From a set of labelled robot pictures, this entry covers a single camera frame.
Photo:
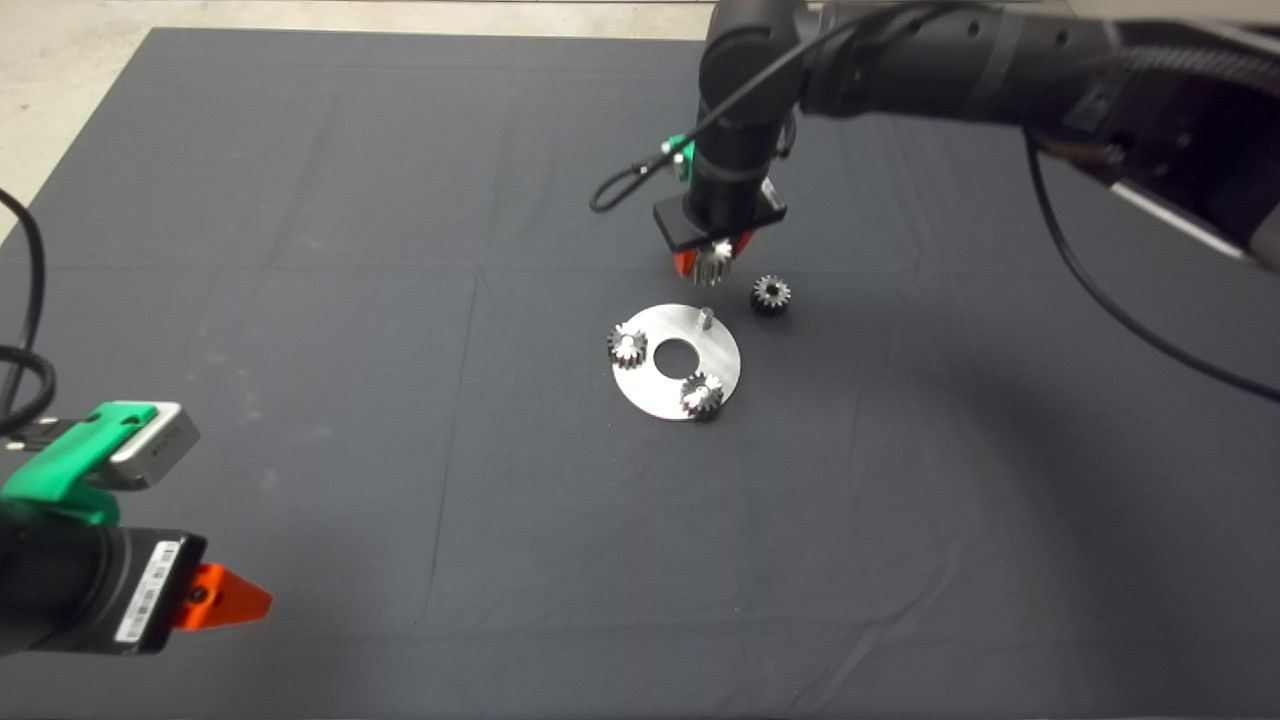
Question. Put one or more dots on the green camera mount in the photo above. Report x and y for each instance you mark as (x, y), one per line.
(60, 460)
(682, 147)

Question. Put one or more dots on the large steel gear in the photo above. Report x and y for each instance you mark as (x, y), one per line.
(715, 265)

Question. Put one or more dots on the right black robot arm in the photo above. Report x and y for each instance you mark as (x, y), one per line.
(950, 60)

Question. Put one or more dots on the small steel gear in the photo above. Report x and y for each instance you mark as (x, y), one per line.
(762, 290)
(702, 396)
(627, 346)

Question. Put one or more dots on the round metal plate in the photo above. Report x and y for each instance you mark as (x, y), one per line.
(650, 390)

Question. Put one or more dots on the dark grey table cloth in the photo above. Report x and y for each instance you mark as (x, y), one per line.
(500, 550)

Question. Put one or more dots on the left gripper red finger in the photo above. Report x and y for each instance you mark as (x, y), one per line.
(211, 571)
(220, 605)

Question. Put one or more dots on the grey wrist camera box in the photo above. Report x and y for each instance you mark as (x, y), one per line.
(680, 168)
(160, 445)

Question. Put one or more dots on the left green camera mount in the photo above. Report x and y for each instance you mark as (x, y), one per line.
(60, 460)

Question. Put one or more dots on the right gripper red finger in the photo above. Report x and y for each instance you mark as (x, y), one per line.
(686, 265)
(745, 244)

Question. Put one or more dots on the right grey wrist camera box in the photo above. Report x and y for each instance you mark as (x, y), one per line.
(680, 168)

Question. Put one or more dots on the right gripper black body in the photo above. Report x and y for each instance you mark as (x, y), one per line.
(730, 200)

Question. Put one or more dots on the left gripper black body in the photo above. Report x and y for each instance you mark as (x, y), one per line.
(80, 590)

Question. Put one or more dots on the left grey wrist camera box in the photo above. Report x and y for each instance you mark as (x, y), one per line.
(160, 445)

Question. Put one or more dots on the right green camera mount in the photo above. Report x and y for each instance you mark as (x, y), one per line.
(682, 147)

